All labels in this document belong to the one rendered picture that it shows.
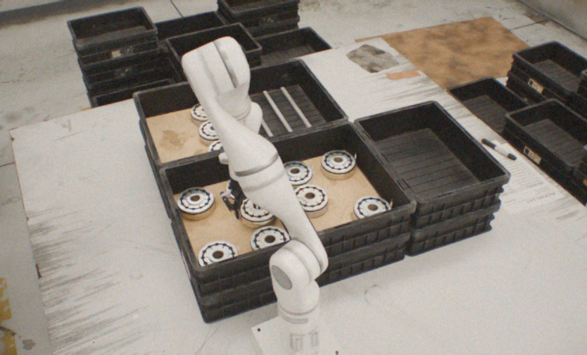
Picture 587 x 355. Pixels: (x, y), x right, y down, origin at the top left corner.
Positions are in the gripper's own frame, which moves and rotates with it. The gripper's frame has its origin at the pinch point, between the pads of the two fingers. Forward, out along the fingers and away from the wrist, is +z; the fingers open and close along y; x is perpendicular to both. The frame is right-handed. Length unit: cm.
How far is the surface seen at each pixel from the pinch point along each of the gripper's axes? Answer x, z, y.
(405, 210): -19.9, -4.3, 36.5
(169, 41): 153, 27, 12
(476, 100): 90, 60, 153
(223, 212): 6.7, 4.5, -5.1
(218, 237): -1.6, 4.6, -9.1
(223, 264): -19.4, -5.1, -12.4
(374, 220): -19.8, -4.2, 27.5
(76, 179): 53, 17, -43
